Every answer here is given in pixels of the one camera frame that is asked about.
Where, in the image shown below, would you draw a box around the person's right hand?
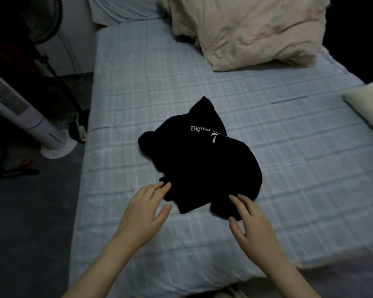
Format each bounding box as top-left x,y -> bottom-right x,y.
228,194 -> 287,269

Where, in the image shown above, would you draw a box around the person's left hand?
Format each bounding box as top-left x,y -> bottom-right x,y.
113,182 -> 173,251

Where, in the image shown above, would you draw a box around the bed with blue plaid sheet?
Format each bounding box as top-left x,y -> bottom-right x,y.
68,0 -> 373,298

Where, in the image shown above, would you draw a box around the black hoodie with white lettering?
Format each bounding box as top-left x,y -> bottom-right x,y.
138,96 -> 264,221

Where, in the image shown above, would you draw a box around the cream printed hoodie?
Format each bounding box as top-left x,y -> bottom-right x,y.
342,78 -> 373,129

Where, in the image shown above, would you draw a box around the person's left forearm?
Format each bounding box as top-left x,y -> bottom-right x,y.
62,237 -> 140,298

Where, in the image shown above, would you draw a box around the person's grey trousers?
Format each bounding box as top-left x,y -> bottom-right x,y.
211,287 -> 248,298

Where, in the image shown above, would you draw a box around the white tower fan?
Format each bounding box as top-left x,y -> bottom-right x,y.
0,65 -> 78,159

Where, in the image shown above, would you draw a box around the pinkish crumpled blanket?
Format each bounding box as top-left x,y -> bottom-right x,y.
174,0 -> 331,72

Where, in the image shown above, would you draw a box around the beige crumpled duvet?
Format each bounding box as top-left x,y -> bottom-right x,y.
157,0 -> 206,48

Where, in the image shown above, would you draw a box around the black standing fan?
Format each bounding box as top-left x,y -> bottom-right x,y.
18,0 -> 91,121

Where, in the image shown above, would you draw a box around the white cable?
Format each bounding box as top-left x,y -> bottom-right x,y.
57,31 -> 81,127

